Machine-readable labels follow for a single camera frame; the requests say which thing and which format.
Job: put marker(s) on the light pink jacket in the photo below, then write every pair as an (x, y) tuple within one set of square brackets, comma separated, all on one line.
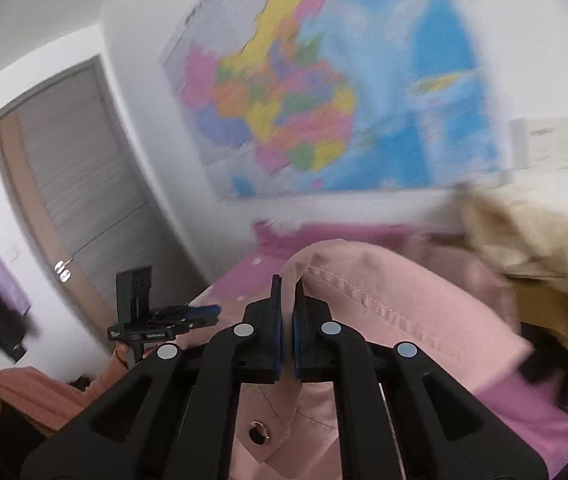
[(414, 310)]

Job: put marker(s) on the white wall socket panel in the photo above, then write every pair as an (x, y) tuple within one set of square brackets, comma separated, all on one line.
[(559, 142)]

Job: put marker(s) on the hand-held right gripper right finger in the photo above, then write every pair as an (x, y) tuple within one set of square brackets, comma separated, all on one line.
[(298, 340)]

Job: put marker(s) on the magenta bed sheet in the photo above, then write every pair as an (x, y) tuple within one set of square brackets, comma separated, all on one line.
[(524, 410)]

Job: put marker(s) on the mustard brown garment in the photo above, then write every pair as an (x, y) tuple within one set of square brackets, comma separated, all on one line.
[(554, 305)]

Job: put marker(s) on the grey door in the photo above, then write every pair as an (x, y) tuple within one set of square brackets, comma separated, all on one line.
[(79, 170)]

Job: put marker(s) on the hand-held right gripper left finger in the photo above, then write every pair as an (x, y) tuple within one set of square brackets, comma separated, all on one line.
[(276, 340)]

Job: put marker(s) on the colourful wall map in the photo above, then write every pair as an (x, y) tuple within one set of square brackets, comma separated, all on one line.
[(324, 85)]

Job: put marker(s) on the black garment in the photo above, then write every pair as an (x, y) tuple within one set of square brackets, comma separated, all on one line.
[(549, 360)]

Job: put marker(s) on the beige fleece garment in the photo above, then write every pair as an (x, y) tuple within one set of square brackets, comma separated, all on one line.
[(524, 230)]

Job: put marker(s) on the person's left forearm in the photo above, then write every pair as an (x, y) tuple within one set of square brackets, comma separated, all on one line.
[(54, 390)]

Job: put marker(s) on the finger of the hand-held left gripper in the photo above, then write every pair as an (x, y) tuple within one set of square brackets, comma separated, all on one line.
[(199, 312)]

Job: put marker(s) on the person's left hand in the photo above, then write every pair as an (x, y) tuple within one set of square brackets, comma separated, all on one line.
[(120, 352)]

